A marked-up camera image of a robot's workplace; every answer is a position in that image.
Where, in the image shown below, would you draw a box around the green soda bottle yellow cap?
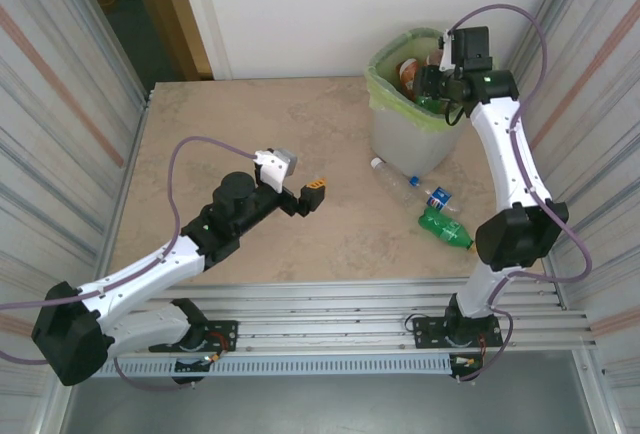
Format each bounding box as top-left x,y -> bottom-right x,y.
417,205 -> 477,254
414,95 -> 452,115

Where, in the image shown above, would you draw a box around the copper brown bottle tan cap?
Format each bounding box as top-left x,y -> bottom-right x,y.
396,57 -> 422,94

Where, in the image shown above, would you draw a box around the green-lined trash bin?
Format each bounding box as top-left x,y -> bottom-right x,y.
364,27 -> 474,136

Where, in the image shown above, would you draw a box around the translucent grey waste bin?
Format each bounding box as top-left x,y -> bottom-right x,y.
370,103 -> 469,179

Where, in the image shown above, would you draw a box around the clear bottle white cap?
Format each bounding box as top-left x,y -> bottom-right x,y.
369,156 -> 420,208

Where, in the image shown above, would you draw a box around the corrugated metal side panel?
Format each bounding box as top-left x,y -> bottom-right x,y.
0,0 -> 151,434
492,0 -> 640,434

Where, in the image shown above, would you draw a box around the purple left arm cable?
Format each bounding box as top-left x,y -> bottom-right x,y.
0,136 -> 259,393

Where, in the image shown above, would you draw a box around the aluminium rail frame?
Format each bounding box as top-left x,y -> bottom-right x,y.
57,276 -> 599,355

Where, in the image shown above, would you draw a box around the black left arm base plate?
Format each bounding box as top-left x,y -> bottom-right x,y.
202,320 -> 239,354

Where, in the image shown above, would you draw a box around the red black base wires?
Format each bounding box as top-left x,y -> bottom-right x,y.
449,336 -> 489,370
204,331 -> 230,363

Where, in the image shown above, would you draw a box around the grey slotted cable duct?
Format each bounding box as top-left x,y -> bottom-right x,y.
102,353 -> 454,379

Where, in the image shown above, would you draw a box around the wooden door frame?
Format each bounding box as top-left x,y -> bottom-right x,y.
130,0 -> 215,81

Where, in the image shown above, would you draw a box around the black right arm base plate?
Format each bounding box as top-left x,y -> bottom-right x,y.
413,314 -> 503,351

